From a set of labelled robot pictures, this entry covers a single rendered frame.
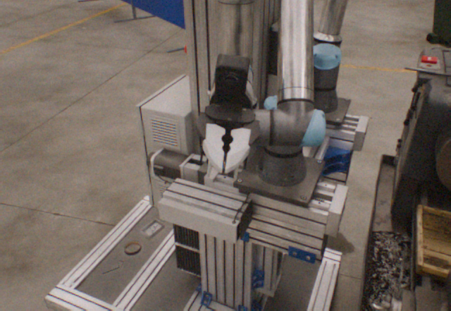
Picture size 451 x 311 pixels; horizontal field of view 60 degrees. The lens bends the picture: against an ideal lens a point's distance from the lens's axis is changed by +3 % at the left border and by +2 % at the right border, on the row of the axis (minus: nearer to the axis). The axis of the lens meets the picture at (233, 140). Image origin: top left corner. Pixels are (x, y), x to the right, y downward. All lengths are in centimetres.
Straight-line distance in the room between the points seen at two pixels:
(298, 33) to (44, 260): 224
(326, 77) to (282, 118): 75
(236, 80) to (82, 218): 246
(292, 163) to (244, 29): 40
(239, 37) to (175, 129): 54
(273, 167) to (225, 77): 59
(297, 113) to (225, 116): 24
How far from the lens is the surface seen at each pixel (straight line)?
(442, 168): 158
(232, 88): 55
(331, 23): 158
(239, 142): 50
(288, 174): 110
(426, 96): 164
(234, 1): 92
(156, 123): 141
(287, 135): 75
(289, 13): 84
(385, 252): 183
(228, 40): 95
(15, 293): 262
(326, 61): 146
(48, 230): 290
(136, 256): 226
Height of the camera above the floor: 184
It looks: 31 degrees down
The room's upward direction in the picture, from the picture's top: straight up
